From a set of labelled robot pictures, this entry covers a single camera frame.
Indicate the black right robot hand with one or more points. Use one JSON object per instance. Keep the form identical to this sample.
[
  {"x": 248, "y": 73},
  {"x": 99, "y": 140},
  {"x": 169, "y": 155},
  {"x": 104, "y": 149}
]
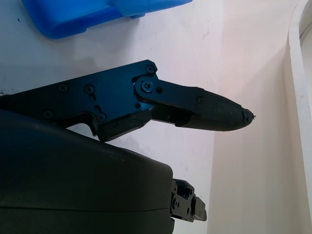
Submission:
[{"x": 73, "y": 175}]

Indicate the blue plastic tray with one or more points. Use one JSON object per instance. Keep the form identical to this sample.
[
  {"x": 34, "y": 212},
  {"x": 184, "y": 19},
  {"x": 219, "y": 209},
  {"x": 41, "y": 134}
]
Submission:
[{"x": 73, "y": 17}]

